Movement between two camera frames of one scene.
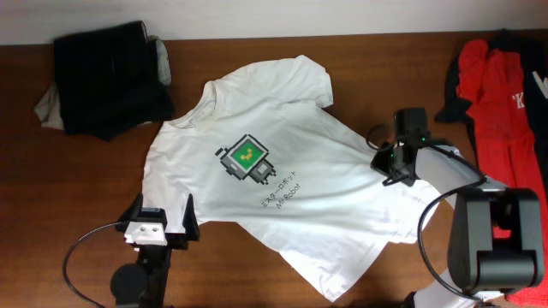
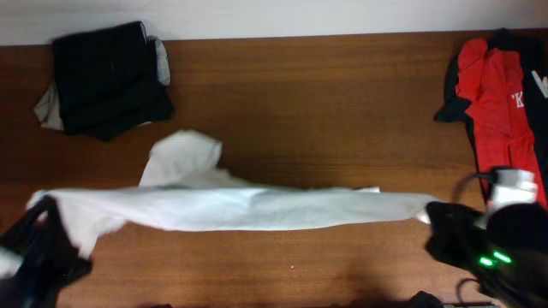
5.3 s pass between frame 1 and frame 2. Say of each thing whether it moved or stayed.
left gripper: moved
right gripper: moved
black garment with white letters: stayed
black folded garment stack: stayed
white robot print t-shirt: moved
